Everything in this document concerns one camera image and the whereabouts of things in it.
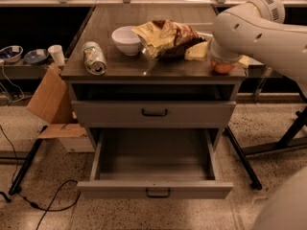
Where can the red apple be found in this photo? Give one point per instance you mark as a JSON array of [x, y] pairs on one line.
[[221, 68]]

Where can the white paper cup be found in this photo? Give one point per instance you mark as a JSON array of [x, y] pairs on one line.
[[57, 54]]

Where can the blue patterned bowl right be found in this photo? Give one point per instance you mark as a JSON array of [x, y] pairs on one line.
[[37, 57]]

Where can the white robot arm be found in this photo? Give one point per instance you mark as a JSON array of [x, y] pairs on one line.
[[257, 29]]

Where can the closed grey upper drawer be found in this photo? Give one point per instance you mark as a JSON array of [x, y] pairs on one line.
[[153, 114]]

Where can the blue patterned bowl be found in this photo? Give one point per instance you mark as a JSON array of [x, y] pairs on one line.
[[11, 54], [37, 57]]

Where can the yellow brown chip bag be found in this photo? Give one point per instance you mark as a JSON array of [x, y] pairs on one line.
[[165, 39]]

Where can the white ceramic bowl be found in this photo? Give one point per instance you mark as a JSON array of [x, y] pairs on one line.
[[127, 41]]

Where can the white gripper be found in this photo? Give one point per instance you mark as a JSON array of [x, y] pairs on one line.
[[224, 57]]

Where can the blue patterned bowl left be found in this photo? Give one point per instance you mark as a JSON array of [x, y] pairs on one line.
[[11, 54]]

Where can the brown cardboard box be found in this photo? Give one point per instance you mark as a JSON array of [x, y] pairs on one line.
[[52, 104]]

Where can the green white soda can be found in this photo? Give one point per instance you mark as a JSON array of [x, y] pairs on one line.
[[93, 58]]

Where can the open grey middle drawer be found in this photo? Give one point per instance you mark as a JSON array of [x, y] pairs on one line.
[[154, 163]]

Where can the black left table leg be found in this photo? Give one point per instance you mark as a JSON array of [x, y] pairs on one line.
[[16, 183]]

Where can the grey drawer cabinet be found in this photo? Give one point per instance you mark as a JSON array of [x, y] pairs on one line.
[[140, 77]]

